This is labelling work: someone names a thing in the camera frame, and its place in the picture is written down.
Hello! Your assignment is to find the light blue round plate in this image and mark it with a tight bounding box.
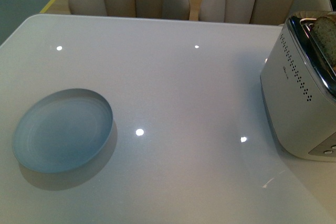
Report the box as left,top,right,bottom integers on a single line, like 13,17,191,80
12,89,113,174

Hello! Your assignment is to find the white silver toaster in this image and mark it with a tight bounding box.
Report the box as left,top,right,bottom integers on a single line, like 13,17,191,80
260,16,335,162

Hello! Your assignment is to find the brown bread slice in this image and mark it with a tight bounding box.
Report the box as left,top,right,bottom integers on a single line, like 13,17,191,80
312,13,335,70

